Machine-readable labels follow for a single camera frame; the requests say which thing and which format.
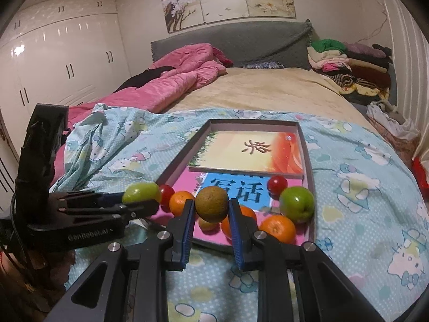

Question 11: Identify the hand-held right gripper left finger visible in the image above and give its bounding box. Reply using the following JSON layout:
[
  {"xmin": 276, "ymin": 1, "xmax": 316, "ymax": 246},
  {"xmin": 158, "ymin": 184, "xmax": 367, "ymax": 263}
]
[{"xmin": 43, "ymin": 199, "xmax": 197, "ymax": 322}]

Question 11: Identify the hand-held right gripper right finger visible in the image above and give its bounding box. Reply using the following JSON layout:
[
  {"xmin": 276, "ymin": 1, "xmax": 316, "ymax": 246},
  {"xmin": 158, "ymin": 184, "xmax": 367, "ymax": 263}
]
[{"xmin": 228, "ymin": 199, "xmax": 389, "ymax": 322}]

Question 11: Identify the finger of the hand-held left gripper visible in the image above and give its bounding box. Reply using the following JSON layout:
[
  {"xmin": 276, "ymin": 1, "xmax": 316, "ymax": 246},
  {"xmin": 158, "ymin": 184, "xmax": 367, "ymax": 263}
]
[
  {"xmin": 62, "ymin": 199, "xmax": 161, "ymax": 224},
  {"xmin": 50, "ymin": 191, "xmax": 125, "ymax": 208}
]

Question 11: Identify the small green fruit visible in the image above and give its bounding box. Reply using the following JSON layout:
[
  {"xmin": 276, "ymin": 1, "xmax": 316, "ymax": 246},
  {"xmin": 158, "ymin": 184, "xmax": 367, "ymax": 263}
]
[{"xmin": 122, "ymin": 182, "xmax": 162, "ymax": 204}]

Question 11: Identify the small tan longan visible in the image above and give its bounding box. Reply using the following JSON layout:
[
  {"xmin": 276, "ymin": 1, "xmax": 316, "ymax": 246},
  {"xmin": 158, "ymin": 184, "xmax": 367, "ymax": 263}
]
[{"xmin": 198, "ymin": 217, "xmax": 218, "ymax": 232}]

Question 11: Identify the orange tangerine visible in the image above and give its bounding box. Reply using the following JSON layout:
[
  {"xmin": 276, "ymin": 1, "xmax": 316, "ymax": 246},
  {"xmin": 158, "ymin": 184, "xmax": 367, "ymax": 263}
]
[
  {"xmin": 260, "ymin": 215, "xmax": 297, "ymax": 245},
  {"xmin": 221, "ymin": 206, "xmax": 258, "ymax": 239},
  {"xmin": 168, "ymin": 191, "xmax": 196, "ymax": 218}
]

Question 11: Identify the red cherry tomato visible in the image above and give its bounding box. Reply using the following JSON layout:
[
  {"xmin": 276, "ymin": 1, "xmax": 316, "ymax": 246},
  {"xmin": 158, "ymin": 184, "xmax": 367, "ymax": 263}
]
[
  {"xmin": 158, "ymin": 184, "xmax": 175, "ymax": 208},
  {"xmin": 267, "ymin": 175, "xmax": 288, "ymax": 197}
]

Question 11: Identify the large brown longan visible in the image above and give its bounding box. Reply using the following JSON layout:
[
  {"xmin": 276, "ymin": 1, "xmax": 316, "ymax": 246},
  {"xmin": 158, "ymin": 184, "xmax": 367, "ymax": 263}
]
[{"xmin": 194, "ymin": 186, "xmax": 230, "ymax": 224}]

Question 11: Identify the large green fruit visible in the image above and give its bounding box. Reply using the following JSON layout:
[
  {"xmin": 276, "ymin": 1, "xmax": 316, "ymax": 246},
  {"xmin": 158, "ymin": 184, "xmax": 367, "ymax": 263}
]
[{"xmin": 279, "ymin": 187, "xmax": 316, "ymax": 224}]

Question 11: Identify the shallow cardboard box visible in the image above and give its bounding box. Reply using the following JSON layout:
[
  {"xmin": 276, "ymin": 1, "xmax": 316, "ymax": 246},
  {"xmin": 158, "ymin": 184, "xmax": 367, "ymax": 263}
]
[{"xmin": 157, "ymin": 118, "xmax": 316, "ymax": 252}]

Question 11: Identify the pink book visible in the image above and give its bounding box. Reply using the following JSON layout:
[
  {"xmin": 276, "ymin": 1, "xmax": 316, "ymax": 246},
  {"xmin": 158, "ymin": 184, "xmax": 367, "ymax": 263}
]
[{"xmin": 172, "ymin": 171, "xmax": 310, "ymax": 247}]

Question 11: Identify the cream and orange book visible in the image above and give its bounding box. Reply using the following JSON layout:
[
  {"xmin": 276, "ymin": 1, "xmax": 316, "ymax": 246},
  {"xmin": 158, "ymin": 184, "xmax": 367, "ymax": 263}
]
[{"xmin": 188, "ymin": 131, "xmax": 305, "ymax": 178}]

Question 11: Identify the white wardrobe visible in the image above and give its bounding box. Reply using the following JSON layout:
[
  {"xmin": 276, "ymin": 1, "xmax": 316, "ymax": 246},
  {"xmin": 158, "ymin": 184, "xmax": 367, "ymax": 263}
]
[{"xmin": 0, "ymin": 0, "xmax": 131, "ymax": 208}]

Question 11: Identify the light blue cat-print blanket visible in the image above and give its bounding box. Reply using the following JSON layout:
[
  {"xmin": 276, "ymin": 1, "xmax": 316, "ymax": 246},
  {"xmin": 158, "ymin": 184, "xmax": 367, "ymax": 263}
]
[{"xmin": 50, "ymin": 104, "xmax": 429, "ymax": 322}]

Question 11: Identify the black garment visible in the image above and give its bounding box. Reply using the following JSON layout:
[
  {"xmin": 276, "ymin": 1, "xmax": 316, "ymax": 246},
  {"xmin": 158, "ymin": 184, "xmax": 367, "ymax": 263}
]
[{"xmin": 114, "ymin": 66, "xmax": 176, "ymax": 93}]

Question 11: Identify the pink quilt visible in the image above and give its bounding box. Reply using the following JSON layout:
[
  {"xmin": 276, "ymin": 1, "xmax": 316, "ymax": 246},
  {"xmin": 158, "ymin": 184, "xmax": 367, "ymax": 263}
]
[{"xmin": 50, "ymin": 43, "xmax": 233, "ymax": 188}]

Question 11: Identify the beige blanket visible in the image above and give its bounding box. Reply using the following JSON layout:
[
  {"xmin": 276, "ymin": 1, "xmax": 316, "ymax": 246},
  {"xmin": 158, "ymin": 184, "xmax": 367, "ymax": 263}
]
[{"xmin": 168, "ymin": 66, "xmax": 379, "ymax": 131}]

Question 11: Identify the dark patterned pillow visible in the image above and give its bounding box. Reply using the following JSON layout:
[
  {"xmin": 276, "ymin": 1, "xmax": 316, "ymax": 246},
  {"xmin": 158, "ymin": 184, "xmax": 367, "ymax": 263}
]
[{"xmin": 243, "ymin": 61, "xmax": 285, "ymax": 69}]

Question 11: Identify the pink floral bag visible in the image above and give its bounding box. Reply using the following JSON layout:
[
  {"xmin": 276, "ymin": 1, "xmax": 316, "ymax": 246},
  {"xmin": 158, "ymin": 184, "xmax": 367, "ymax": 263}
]
[{"xmin": 379, "ymin": 124, "xmax": 419, "ymax": 168}]

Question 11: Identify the grey headboard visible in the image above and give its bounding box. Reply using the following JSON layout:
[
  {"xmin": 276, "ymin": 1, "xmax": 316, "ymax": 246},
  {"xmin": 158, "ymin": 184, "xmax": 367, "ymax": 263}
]
[{"xmin": 150, "ymin": 20, "xmax": 319, "ymax": 71}]

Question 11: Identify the white crumpled cloth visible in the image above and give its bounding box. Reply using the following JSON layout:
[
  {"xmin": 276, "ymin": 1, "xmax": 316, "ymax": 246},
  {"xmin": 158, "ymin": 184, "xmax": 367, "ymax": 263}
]
[{"xmin": 365, "ymin": 101, "xmax": 421, "ymax": 138}]

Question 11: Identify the red object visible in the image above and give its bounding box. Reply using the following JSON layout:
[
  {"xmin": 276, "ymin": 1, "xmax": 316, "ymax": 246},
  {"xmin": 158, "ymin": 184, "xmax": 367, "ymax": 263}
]
[{"xmin": 412, "ymin": 156, "xmax": 429, "ymax": 188}]

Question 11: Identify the stack of folded clothes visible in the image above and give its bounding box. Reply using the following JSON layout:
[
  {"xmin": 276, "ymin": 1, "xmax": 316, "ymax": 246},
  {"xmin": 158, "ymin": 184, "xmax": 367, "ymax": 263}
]
[{"xmin": 306, "ymin": 38, "xmax": 394, "ymax": 103}]

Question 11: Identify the white curtain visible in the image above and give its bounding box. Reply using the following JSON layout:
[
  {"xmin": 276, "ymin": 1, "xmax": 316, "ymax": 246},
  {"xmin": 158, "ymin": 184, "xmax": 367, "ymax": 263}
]
[{"xmin": 379, "ymin": 0, "xmax": 429, "ymax": 162}]

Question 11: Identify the floral wall painting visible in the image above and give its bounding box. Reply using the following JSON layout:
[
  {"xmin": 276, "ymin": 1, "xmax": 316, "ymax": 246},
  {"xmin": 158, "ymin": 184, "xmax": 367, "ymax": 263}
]
[{"xmin": 157, "ymin": 0, "xmax": 297, "ymax": 34}]

